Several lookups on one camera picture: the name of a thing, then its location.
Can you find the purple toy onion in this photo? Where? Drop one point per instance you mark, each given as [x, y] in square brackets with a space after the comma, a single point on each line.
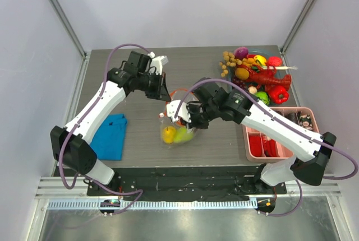
[241, 53]

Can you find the white perforated cable duct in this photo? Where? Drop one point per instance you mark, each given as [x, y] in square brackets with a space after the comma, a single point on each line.
[111, 204]

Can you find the flowered sushi roll right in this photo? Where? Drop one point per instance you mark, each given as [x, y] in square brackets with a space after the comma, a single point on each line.
[305, 121]

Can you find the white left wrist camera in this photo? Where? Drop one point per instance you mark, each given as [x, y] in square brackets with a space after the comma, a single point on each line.
[157, 63]

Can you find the yellow red toy fruit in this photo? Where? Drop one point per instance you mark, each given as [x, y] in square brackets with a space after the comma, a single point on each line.
[260, 60]

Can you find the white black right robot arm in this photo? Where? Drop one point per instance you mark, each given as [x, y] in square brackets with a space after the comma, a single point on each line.
[235, 106]

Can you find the red toy bell pepper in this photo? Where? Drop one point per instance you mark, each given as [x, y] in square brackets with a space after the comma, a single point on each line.
[278, 95]

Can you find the dark sushi roll middle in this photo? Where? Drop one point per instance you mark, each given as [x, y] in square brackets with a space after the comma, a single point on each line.
[292, 117]

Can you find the yellow toy pear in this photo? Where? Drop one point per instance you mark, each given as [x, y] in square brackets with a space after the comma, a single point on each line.
[168, 134]

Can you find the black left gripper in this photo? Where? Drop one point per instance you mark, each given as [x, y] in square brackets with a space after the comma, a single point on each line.
[164, 94]

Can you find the red toy meat piece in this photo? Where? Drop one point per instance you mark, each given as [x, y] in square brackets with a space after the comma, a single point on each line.
[255, 144]

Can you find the brown longan bunch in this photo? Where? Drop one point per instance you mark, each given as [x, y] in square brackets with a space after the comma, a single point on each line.
[229, 64]

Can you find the white toy garlic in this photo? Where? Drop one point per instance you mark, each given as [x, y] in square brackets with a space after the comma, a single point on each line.
[252, 90]

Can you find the clear orange zip bag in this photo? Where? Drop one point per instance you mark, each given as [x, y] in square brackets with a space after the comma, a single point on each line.
[165, 121]

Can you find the green toy lime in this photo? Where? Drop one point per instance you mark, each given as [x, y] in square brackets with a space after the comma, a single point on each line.
[263, 96]

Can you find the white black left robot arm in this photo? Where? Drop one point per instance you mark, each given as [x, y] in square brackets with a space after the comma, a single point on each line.
[71, 143]

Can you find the aluminium frame rail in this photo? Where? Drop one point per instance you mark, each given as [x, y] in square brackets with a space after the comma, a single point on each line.
[52, 187]

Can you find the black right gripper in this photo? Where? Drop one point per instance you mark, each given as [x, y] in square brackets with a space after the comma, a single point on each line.
[194, 115]

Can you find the pink compartment tray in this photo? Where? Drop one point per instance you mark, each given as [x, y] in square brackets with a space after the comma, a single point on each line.
[291, 139]

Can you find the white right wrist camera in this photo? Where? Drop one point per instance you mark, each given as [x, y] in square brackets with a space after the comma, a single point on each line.
[177, 111]

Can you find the orange toy fruit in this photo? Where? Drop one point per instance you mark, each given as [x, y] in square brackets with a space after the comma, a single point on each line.
[242, 73]

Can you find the blue folded t-shirt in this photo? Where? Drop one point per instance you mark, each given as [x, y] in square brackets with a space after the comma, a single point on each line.
[109, 139]

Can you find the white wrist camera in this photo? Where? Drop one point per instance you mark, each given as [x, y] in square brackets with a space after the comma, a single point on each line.
[157, 63]
[177, 111]

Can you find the red toy lobster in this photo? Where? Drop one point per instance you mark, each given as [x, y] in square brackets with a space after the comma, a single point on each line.
[265, 79]

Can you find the dark purple grape bunch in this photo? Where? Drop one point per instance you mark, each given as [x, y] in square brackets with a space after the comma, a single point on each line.
[239, 83]

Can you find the green toy apple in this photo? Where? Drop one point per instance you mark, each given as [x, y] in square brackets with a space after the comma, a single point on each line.
[183, 135]

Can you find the yellow toy pepper pieces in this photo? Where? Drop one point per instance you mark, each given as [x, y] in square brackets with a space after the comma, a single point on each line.
[250, 63]

